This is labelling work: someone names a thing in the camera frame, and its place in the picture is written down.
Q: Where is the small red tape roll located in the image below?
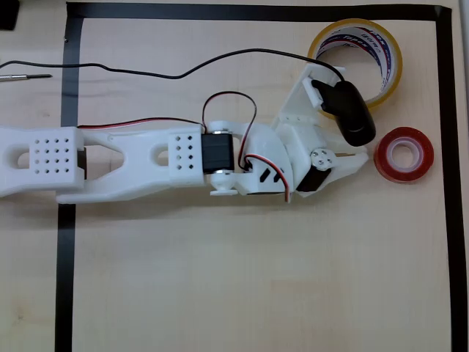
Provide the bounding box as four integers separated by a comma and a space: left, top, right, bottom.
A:
372, 126, 435, 184

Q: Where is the big yellow tape roll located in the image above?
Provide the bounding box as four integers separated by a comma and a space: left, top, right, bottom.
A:
306, 18, 404, 120

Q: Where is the black webcam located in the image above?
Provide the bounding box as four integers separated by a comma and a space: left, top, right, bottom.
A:
311, 78, 377, 147

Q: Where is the black box-shaped object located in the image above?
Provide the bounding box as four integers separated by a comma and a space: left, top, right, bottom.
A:
0, 0, 20, 31

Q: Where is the red black servo wire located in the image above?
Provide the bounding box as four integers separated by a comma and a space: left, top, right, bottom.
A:
202, 90, 257, 172
76, 116, 203, 130
242, 153, 292, 204

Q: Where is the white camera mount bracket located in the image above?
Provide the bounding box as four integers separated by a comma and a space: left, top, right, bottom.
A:
270, 62, 348, 128

